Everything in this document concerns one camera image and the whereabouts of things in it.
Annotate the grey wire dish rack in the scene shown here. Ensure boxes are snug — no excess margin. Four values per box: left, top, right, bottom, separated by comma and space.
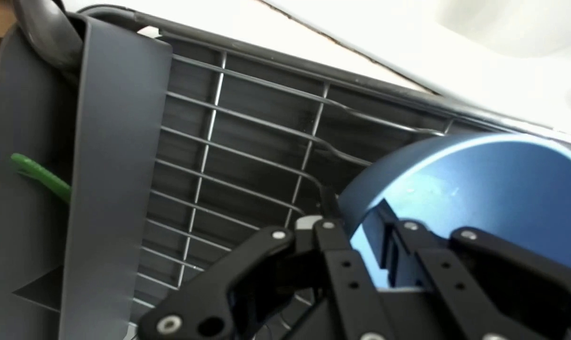
0, 1, 571, 340

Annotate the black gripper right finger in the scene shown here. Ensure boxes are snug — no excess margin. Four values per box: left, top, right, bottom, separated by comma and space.
377, 200, 571, 340

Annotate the blue bowl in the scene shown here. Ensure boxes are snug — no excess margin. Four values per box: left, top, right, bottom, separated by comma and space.
337, 132, 571, 290

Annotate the green plastic utensil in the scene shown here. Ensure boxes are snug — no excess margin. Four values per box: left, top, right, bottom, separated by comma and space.
10, 151, 75, 205

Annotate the black plastic utensil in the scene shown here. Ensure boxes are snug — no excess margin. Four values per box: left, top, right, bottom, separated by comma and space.
10, 0, 88, 71

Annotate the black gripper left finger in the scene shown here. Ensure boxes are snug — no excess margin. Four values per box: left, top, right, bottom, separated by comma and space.
137, 213, 388, 340

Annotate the grey utensil holder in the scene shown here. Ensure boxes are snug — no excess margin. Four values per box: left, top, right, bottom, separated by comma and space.
0, 11, 175, 340

